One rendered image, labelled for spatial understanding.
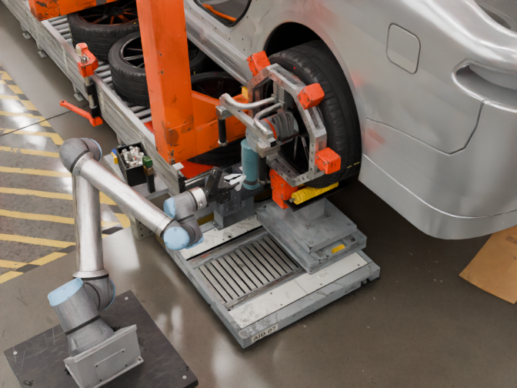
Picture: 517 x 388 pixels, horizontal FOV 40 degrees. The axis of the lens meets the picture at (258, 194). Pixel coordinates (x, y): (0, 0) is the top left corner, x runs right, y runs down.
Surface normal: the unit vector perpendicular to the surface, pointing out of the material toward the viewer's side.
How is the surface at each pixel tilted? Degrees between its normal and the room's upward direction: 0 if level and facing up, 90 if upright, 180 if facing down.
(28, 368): 0
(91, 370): 90
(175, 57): 90
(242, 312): 0
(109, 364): 90
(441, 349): 0
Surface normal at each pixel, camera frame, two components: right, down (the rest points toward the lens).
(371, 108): -0.84, 0.37
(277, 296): -0.02, -0.76
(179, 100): 0.54, 0.54
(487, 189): -0.11, 0.75
